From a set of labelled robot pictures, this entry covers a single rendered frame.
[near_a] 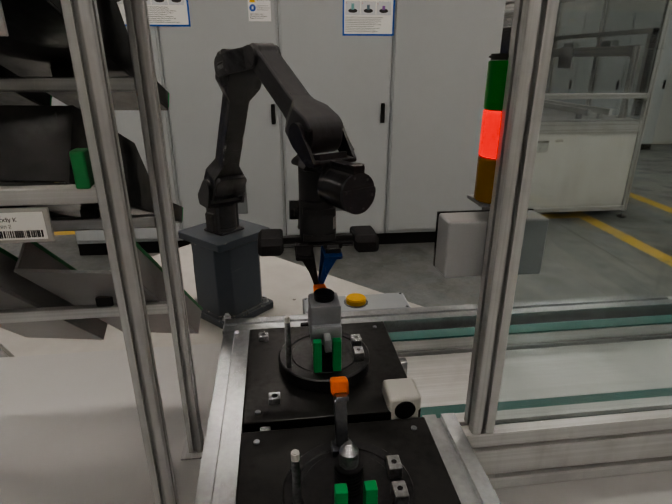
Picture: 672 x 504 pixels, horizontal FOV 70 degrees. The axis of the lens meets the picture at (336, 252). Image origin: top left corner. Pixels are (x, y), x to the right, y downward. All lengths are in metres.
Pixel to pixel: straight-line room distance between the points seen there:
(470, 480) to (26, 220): 0.53
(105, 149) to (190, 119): 3.28
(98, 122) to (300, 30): 3.24
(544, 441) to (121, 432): 0.63
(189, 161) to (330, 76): 1.19
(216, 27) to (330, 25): 0.77
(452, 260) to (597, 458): 0.37
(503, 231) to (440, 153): 3.34
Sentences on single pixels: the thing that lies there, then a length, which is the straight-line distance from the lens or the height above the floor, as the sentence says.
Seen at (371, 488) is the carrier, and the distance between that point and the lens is 0.50.
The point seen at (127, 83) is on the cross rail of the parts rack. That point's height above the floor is 1.39.
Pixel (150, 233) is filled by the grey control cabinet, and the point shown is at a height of 0.17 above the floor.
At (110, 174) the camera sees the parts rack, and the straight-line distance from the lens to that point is 0.44.
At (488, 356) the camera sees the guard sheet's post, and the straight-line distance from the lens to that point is 0.62.
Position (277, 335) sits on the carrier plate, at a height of 0.97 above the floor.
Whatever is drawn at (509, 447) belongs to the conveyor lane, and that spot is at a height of 0.93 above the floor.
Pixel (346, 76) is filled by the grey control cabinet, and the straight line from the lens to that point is 3.66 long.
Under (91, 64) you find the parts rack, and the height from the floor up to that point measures 1.41.
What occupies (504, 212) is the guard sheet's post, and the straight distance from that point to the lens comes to 0.54.
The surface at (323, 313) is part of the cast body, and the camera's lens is 0.69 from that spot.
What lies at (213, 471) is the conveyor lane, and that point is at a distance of 0.64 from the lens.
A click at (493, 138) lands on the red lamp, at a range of 0.55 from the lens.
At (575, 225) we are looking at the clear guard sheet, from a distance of 0.61.
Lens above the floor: 1.41
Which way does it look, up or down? 22 degrees down
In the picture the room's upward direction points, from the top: straight up
